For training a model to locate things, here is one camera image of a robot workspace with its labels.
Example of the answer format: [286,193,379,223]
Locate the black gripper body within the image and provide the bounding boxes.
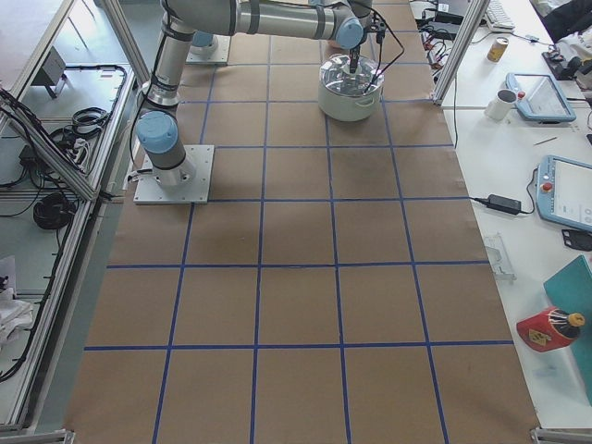
[354,7,387,45]

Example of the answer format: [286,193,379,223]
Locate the glass pot lid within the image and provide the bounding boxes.
[319,55,384,97]

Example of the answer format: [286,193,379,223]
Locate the white electric cooking pot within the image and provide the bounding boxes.
[318,55,384,122]

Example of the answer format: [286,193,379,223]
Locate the yellow drink can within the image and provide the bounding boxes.
[487,37,509,63]

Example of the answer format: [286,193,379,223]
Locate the white mug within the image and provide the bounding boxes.
[484,89,517,121]

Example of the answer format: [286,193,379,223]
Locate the far blue teach pendant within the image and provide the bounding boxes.
[505,73,576,123]

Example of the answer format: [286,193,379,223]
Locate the blue teach pendant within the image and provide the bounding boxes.
[536,155,591,232]
[505,73,576,123]

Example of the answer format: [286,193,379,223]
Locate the small black power brick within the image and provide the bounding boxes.
[472,194,532,216]

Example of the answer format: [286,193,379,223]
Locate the near blue teach pendant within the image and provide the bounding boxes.
[536,155,591,232]

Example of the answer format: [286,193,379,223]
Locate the clear plastic holder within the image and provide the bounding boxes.
[483,233,516,282]

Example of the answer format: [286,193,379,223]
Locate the teal board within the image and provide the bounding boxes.
[543,254,592,401]

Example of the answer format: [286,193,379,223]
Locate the red bottle black cap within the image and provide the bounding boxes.
[516,306,586,352]

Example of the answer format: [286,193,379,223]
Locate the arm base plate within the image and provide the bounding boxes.
[186,31,231,66]
[133,144,215,204]

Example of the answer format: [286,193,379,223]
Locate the coiled black cables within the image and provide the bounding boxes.
[31,191,78,231]

